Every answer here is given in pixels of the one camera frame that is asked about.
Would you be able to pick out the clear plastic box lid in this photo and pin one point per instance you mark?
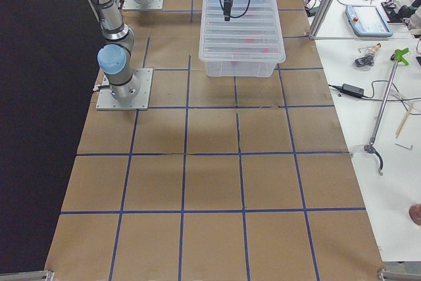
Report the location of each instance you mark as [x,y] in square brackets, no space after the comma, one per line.
[222,40]

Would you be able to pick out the clear plastic storage box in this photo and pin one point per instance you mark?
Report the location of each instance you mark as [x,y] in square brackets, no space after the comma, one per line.
[240,69]

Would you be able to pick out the blue teach pendant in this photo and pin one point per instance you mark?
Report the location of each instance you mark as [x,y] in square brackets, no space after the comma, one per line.
[367,21]

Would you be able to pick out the black power adapter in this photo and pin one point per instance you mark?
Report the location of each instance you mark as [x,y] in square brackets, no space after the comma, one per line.
[349,90]

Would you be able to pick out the wooden chopstick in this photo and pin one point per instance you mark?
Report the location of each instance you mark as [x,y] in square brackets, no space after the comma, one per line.
[405,118]

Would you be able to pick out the silver allen key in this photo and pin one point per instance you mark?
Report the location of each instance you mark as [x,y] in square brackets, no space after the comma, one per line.
[407,147]

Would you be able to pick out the green handled reacher grabber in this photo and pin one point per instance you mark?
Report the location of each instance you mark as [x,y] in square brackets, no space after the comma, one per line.
[369,147]

